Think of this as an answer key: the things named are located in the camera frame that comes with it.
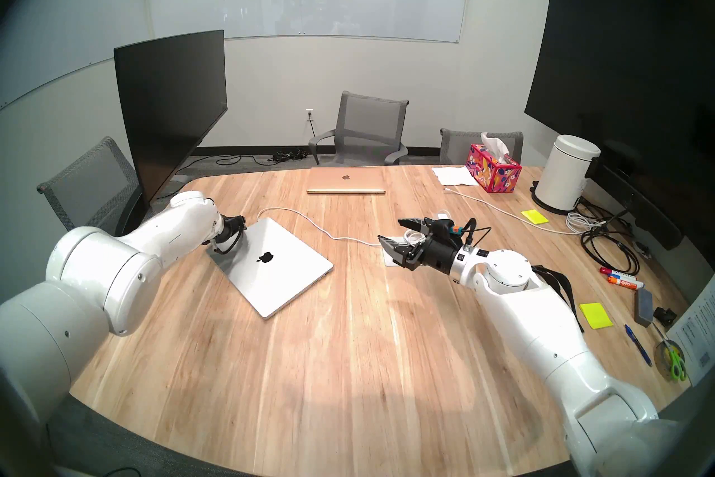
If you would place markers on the red whiteboard marker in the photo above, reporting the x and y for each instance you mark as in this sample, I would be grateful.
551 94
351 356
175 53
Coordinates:
605 270

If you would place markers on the gold MacBook laptop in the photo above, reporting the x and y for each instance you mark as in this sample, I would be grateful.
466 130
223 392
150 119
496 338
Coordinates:
346 185

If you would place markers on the black curved monitor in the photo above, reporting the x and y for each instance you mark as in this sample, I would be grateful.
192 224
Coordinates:
167 107

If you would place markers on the white printed paper sheet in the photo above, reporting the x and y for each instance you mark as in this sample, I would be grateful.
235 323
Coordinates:
698 330

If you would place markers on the white cylindrical bin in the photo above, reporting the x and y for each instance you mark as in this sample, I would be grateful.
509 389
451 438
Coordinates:
564 174

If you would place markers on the blue pen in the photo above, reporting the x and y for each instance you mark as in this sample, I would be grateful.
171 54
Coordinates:
637 343

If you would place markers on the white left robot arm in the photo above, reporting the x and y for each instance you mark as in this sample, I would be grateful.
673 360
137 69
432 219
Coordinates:
111 269

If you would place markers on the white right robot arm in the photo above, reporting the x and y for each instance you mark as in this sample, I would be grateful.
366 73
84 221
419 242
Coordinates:
530 325

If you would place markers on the black binder clip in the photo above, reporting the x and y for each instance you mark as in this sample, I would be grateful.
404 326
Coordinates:
665 315

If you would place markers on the floral red tissue box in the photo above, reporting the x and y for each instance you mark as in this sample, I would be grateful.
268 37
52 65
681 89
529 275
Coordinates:
491 174

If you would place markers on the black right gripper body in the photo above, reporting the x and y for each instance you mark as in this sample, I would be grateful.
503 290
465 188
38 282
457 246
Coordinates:
438 255

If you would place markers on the large black wall TV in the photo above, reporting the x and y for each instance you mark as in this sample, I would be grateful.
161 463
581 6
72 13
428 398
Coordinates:
614 51

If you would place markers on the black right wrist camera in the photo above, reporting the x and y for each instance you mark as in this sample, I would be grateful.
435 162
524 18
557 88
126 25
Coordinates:
442 229

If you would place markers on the grey mesh office chair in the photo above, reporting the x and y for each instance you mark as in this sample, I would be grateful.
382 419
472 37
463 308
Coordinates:
84 191
368 121
461 146

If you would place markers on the yellow sticky note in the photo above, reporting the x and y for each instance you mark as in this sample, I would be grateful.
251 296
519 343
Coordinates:
535 217

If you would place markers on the grey whiteboard eraser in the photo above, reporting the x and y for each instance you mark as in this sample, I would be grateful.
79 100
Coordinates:
643 307

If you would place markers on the orange whiteboard marker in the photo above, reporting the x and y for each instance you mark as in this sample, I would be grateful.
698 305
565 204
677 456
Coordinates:
623 282

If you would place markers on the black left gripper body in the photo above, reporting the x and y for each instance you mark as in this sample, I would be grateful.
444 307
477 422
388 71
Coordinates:
229 230

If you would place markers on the silver MacBook laptop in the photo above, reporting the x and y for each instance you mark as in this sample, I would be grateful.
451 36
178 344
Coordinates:
290 280

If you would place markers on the white paper napkin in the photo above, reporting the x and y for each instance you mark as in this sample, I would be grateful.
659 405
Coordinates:
452 176

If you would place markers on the black video bar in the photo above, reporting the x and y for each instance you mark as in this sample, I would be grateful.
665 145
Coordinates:
648 213

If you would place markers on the yellow sticky note pad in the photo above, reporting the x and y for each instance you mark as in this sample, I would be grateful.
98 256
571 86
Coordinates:
596 315

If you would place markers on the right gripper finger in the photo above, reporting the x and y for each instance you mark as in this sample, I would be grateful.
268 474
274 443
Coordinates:
397 251
413 224

